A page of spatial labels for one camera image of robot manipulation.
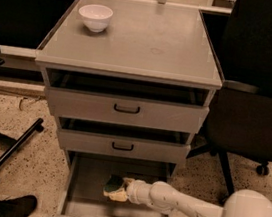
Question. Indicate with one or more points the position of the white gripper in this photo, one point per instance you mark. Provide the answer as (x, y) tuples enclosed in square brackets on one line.
[(133, 191)]

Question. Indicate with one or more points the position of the green and yellow sponge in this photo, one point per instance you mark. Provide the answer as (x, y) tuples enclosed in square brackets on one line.
[(114, 183)]

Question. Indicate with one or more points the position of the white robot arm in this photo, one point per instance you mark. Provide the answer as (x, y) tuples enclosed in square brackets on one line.
[(164, 198)]

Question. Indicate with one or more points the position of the bottom grey drawer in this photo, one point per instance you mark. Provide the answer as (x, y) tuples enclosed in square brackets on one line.
[(83, 193)]

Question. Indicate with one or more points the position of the grey drawer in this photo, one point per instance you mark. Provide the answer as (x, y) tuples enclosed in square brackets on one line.
[(123, 101), (122, 140), (83, 193)]

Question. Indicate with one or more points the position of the middle grey drawer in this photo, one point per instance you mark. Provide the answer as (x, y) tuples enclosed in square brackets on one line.
[(122, 140)]

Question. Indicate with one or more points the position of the grey drawer cabinet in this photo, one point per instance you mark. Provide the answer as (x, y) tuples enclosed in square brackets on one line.
[(144, 41)]

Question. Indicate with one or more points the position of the top grey drawer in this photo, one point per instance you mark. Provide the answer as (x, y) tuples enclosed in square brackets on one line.
[(123, 101)]

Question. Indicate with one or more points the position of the black chair base leg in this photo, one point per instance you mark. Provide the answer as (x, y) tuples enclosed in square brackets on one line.
[(36, 127)]

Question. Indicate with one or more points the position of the black office chair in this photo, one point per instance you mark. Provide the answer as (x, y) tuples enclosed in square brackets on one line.
[(240, 118)]

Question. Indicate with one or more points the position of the white ceramic bowl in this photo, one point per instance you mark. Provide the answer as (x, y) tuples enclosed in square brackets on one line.
[(95, 17)]

